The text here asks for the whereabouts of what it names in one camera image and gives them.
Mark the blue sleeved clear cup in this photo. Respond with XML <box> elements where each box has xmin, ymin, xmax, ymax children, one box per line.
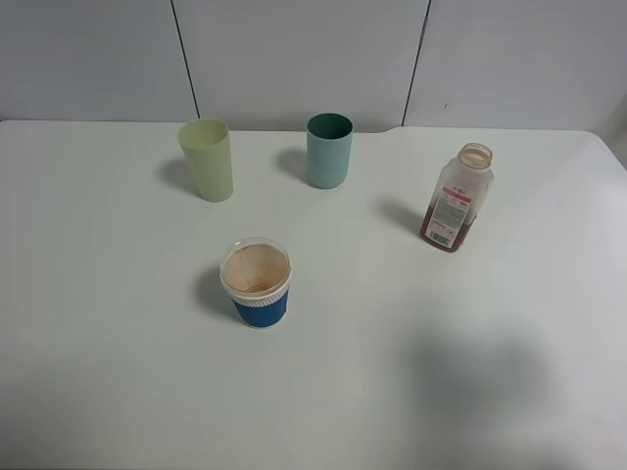
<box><xmin>219</xmin><ymin>237</ymin><xmax>293</xmax><ymax>329</ymax></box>

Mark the teal plastic cup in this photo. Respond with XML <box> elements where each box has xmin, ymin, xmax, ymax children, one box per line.
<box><xmin>307</xmin><ymin>113</ymin><xmax>354</xmax><ymax>189</ymax></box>

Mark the clear plastic drink bottle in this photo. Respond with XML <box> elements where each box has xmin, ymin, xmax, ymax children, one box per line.
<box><xmin>420</xmin><ymin>143</ymin><xmax>495</xmax><ymax>253</ymax></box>

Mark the pale yellow plastic cup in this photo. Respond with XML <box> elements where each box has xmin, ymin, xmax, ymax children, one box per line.
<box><xmin>177</xmin><ymin>118</ymin><xmax>233</xmax><ymax>203</ymax></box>

